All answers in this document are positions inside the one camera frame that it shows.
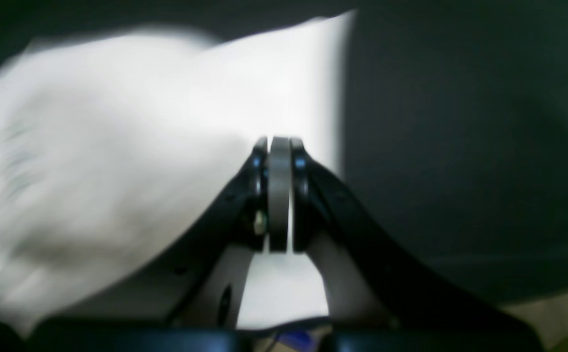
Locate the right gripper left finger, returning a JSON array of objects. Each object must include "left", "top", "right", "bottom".
[{"left": 44, "top": 137, "right": 292, "bottom": 335}]

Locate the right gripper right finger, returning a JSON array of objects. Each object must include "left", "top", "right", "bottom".
[{"left": 290, "top": 138, "right": 536, "bottom": 338}]

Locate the white T-shirt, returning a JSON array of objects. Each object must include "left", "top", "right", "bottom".
[{"left": 0, "top": 10, "right": 355, "bottom": 334}]

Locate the black table cloth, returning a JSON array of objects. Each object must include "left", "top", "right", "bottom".
[{"left": 0, "top": 0, "right": 568, "bottom": 303}]

